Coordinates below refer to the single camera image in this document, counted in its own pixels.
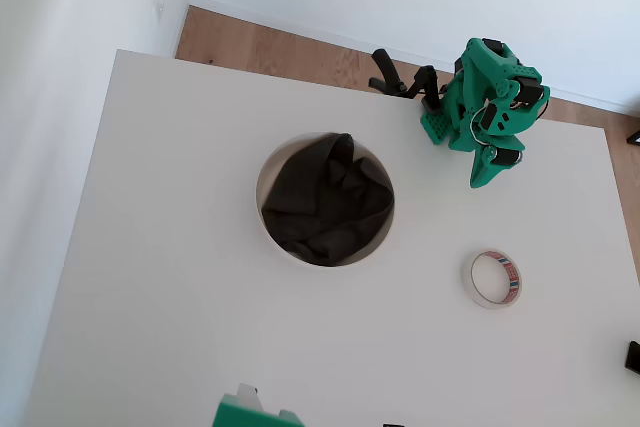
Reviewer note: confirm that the black clamp with bent lever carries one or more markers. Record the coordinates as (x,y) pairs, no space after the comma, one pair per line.
(434,94)

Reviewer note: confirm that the black cloth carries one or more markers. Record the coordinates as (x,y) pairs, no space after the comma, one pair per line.
(330,212)

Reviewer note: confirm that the black box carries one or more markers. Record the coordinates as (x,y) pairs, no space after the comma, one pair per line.
(633,357)

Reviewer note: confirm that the green gripper black motor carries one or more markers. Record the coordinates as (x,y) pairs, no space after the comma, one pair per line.
(486,168)

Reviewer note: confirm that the white masking tape roll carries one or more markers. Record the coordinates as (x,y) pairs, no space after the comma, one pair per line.
(466,279)

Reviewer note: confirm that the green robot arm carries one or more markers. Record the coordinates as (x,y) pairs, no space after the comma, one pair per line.
(475,77)

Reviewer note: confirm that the green printed block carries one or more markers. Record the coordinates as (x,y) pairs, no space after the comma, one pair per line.
(240,412)

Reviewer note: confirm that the white plastic part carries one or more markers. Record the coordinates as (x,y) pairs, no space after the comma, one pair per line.
(247,394)

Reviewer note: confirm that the black frame on floor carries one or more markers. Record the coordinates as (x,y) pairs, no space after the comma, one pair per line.
(634,139)

